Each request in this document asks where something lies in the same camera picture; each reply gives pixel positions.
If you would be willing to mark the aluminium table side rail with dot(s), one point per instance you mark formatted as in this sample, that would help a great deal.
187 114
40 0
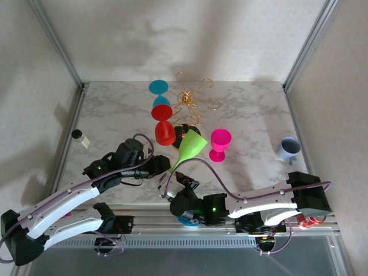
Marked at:
74 115
293 115

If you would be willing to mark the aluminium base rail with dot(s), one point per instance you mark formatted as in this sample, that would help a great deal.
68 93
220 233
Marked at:
155 221

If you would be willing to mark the blue plastic wine glass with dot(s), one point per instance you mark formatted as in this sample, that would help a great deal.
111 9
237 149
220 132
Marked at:
158 87

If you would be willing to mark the aluminium frame post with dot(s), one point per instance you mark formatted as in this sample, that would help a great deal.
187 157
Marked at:
310 43
59 49

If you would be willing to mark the pale blue ceramic mug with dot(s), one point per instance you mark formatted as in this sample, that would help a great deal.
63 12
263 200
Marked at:
287 151

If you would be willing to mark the small jar with black lid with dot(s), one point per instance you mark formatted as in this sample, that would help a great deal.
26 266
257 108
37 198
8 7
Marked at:
81 139

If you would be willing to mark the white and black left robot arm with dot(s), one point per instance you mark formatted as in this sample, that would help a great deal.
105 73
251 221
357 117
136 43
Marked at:
57 201

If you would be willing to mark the green plastic wine glass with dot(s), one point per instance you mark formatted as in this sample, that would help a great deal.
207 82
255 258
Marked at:
191 145

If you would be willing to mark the red plastic wine glass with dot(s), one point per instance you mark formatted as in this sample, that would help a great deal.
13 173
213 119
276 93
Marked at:
165 133

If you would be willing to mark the pink plastic wine glass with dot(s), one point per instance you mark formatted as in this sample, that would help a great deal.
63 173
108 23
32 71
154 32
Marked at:
220 139

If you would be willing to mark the blue translucent plastic container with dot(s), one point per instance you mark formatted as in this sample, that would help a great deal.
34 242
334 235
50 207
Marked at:
185 223

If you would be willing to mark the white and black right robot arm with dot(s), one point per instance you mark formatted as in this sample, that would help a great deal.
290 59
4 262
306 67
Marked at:
258 204

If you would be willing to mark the grey tinted panel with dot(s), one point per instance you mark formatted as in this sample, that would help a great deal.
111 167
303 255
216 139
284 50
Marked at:
187 264

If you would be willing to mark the red soda can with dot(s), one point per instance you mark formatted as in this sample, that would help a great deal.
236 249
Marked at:
307 222

